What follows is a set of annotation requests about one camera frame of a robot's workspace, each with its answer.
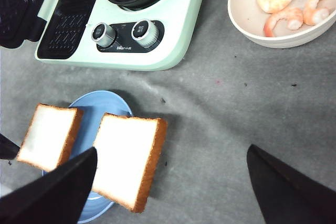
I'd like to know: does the blue round plate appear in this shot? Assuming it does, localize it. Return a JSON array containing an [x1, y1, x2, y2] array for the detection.
[[41, 90, 134, 222]]

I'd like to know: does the silver control knob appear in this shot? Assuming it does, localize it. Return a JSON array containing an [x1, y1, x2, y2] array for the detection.
[[91, 23, 117, 48], [131, 19, 159, 48]]

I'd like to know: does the bread slice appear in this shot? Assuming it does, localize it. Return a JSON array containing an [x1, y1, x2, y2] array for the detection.
[[92, 113, 167, 213], [16, 103, 83, 172]]

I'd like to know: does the left silver control knob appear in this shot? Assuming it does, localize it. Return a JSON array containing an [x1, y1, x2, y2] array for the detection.
[[91, 23, 117, 48]]

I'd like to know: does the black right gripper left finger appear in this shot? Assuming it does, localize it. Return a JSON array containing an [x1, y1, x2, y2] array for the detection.
[[1, 147, 97, 223]]

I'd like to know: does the mint green breakfast maker base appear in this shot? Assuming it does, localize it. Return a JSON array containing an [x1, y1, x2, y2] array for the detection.
[[35, 0, 202, 71]]

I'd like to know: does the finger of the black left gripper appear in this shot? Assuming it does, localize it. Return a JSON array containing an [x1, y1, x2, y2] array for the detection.
[[0, 134, 20, 160]]

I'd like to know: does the breakfast maker hinged lid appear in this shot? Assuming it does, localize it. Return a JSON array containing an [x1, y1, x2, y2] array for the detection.
[[1, 0, 47, 49]]

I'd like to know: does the beige ribbed bowl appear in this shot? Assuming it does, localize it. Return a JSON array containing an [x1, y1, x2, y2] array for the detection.
[[227, 0, 335, 48]]

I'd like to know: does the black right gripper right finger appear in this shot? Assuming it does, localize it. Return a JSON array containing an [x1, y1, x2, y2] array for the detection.
[[247, 145, 335, 223]]

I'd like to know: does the right silver control knob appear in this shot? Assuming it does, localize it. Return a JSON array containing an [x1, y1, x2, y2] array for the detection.
[[131, 19, 159, 48]]

